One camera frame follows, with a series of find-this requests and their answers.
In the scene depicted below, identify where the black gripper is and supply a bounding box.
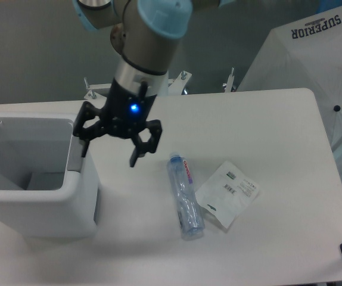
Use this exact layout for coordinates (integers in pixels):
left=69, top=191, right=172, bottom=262
left=73, top=80, right=162, bottom=167

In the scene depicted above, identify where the white push-button trash can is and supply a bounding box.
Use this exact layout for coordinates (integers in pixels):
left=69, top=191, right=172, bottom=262
left=0, top=111, right=100, bottom=238

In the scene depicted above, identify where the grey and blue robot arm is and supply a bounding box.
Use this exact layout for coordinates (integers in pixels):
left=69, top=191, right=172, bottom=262
left=73, top=1, right=225, bottom=166

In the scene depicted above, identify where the white sealed medical pouch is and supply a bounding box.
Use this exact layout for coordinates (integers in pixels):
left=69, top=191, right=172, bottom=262
left=195, top=161, right=260, bottom=228

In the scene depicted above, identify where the clear crushed plastic bottle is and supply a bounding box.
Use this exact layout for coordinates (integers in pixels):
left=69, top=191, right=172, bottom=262
left=167, top=152, right=205, bottom=241

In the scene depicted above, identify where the white superior umbrella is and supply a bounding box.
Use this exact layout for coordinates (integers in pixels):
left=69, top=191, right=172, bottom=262
left=238, top=6, right=342, bottom=145

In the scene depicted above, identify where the white metal base frame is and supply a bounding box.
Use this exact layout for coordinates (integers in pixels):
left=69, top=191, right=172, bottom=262
left=83, top=67, right=237, bottom=101

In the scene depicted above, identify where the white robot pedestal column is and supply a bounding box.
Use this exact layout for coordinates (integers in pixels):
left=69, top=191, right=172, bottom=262
left=110, top=23, right=178, bottom=98

